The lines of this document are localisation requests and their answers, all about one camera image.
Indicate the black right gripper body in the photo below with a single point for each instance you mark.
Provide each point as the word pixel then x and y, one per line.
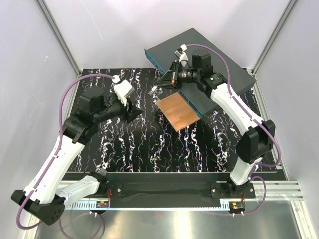
pixel 181 75

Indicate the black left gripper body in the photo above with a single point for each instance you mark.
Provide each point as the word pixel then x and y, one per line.
pixel 123 109

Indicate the clear network plug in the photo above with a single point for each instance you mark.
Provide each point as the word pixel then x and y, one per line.
pixel 154 88

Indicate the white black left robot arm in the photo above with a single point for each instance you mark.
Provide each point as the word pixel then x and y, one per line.
pixel 41 197

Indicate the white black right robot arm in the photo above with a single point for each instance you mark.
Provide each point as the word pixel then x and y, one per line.
pixel 257 135

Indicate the black marble pattern mat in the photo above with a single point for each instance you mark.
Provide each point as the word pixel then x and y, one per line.
pixel 150 143

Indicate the brown wooden board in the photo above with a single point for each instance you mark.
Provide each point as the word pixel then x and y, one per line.
pixel 177 111

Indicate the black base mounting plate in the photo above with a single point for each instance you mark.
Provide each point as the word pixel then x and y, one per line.
pixel 141 191

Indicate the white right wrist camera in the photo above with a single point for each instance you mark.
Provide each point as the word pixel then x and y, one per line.
pixel 181 55

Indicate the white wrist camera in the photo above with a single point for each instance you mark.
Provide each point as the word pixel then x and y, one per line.
pixel 122 88
pixel 181 55

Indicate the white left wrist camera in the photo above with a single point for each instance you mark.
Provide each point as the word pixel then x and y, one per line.
pixel 122 88

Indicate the dark grey network switch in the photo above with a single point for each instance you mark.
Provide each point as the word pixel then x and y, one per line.
pixel 162 56

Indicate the aluminium rail frame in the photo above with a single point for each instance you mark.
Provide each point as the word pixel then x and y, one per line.
pixel 275 190

